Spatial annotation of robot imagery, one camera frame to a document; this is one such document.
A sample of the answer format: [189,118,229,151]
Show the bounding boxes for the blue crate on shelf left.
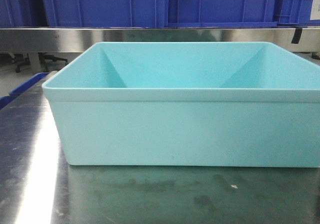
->
[43,0,169,28]

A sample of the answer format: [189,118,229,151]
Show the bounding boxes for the blue crate on shelf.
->
[274,0,320,25]
[43,0,169,28]
[167,0,277,28]

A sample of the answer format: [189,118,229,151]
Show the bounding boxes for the blue crate on shelf right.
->
[274,0,320,25]

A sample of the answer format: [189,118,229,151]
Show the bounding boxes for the blue crate beside table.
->
[0,72,49,109]

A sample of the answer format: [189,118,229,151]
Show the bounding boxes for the black office chair base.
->
[0,52,69,73]

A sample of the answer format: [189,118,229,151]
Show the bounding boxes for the black tape strip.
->
[291,27,303,44]

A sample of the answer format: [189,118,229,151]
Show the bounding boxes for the white paper label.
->
[310,0,320,20]

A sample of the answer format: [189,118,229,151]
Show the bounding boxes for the light teal plastic bin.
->
[42,42,320,168]

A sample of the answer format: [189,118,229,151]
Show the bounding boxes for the blue crate on shelf middle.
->
[167,0,277,28]

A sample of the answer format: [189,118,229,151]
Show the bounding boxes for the stainless steel shelf beam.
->
[0,26,320,52]

